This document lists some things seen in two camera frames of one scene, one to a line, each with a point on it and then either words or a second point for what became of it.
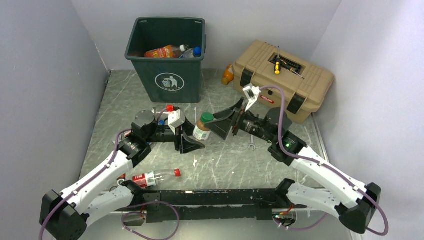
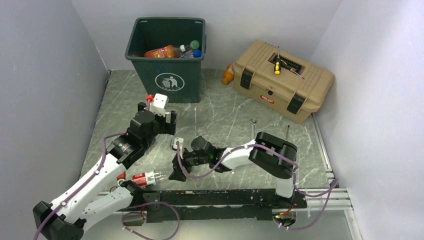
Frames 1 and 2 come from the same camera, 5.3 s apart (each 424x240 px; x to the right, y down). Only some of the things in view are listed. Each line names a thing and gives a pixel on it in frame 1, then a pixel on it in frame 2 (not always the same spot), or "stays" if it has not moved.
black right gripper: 221,126 -> 177,175
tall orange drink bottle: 168,51 stays
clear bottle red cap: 152,178 stays
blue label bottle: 195,52 stays
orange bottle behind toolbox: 228,75 stays
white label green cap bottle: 200,132 -> 194,44
